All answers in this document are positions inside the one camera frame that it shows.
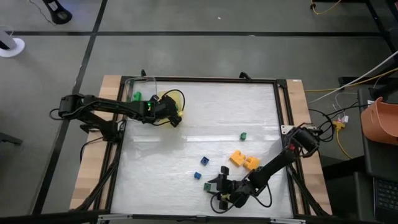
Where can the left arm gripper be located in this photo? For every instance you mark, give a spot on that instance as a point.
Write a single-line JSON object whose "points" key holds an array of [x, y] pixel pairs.
{"points": [[166, 109]]}

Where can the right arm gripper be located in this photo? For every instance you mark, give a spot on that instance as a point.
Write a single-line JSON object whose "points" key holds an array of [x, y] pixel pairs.
{"points": [[236, 193]]}

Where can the small green block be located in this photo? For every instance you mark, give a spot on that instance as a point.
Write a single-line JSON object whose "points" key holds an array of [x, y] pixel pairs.
{"points": [[137, 96], [243, 136], [207, 187]]}

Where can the yellow two-stud block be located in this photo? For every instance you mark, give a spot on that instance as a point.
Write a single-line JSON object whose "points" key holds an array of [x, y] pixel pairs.
{"points": [[252, 163], [237, 158]]}

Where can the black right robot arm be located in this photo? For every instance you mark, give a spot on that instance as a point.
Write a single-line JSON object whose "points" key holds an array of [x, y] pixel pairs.
{"points": [[273, 168]]}

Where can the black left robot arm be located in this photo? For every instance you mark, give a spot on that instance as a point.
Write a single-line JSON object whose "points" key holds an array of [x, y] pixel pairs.
{"points": [[109, 105]]}

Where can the yellow translucent container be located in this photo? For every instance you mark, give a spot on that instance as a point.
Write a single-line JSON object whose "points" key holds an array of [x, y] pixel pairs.
{"points": [[161, 95]]}

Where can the small blue block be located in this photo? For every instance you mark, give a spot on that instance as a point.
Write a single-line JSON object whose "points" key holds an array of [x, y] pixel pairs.
{"points": [[197, 175]]}

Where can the dark blue square block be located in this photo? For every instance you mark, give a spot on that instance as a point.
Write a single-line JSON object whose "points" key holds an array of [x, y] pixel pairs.
{"points": [[204, 160]]}

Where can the clear plastic container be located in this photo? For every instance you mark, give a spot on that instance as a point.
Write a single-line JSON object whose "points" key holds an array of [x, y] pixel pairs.
{"points": [[146, 87]]}

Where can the black clamp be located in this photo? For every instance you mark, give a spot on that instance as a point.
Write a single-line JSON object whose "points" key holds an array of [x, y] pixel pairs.
{"points": [[245, 75], [143, 72]]}

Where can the light grey mounting plate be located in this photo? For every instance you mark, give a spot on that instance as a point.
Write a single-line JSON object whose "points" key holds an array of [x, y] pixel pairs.
{"points": [[286, 129]]}

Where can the yellow plug connector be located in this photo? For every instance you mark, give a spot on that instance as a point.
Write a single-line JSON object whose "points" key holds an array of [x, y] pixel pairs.
{"points": [[339, 125]]}

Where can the black stand foot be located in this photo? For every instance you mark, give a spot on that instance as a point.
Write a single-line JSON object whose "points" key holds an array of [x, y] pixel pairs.
{"points": [[59, 12]]}

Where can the black side cart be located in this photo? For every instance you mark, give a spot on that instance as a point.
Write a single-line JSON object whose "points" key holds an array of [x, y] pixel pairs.
{"points": [[379, 161]]}

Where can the white round stand base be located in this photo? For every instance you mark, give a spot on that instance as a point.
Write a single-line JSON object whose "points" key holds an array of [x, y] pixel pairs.
{"points": [[12, 48]]}

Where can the black keyboard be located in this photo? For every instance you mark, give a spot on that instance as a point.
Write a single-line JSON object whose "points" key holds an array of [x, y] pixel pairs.
{"points": [[387, 199]]}

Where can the orange plastic basket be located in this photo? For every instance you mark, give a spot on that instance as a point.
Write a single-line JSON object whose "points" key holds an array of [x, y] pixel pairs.
{"points": [[381, 121]]}

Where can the black table frame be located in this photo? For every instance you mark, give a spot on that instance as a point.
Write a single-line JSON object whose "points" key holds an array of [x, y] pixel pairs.
{"points": [[217, 79]]}

